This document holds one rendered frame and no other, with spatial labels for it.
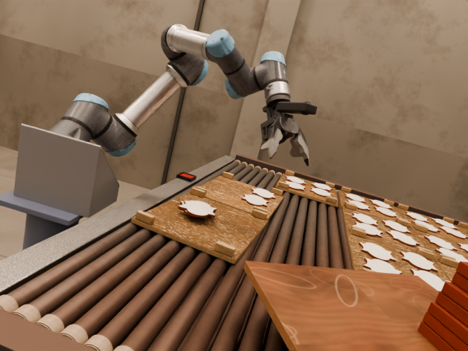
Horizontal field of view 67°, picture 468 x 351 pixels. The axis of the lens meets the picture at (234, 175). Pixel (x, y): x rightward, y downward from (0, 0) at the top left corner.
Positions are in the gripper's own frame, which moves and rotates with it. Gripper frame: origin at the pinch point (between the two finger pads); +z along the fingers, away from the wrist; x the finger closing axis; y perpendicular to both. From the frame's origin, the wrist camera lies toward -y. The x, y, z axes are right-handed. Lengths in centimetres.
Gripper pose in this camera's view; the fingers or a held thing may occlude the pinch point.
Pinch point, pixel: (292, 161)
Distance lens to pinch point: 98.5
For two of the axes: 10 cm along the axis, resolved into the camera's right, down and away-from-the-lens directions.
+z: 0.9, 9.5, -3.0
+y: -6.1, 2.9, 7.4
